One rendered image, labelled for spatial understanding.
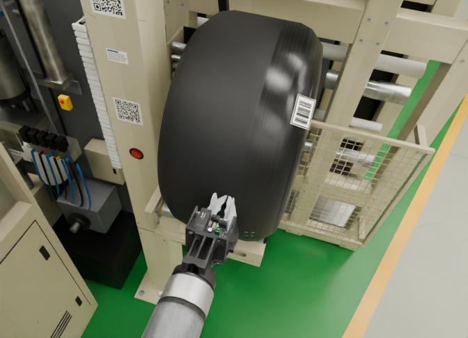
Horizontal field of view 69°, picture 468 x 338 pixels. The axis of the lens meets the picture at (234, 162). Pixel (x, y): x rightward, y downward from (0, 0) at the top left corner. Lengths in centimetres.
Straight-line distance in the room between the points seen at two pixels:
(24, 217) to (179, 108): 69
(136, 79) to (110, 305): 136
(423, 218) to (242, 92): 207
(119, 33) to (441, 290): 210
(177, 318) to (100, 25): 60
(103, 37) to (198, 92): 27
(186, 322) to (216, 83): 42
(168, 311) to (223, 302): 142
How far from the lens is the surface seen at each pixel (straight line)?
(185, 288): 52
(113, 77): 89
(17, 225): 121
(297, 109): 66
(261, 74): 68
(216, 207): 68
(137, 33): 79
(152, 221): 108
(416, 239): 246
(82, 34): 89
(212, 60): 70
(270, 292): 197
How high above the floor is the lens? 181
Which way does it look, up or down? 48 degrees down
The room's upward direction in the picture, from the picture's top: 6 degrees clockwise
